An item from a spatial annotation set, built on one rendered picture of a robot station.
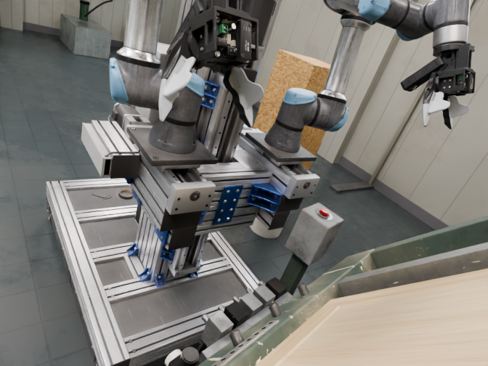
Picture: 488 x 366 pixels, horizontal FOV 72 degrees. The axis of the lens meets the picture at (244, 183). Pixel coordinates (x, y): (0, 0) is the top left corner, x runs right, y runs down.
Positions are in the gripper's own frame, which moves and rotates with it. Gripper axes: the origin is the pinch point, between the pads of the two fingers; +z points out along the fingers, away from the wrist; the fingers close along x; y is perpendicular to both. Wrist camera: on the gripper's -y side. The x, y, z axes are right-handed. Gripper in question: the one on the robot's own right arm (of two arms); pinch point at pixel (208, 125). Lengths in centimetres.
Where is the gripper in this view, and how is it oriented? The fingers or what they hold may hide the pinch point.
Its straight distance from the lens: 49.9
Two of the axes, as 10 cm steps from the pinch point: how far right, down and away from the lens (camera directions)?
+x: 7.8, -0.6, 6.2
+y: 6.2, 0.9, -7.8
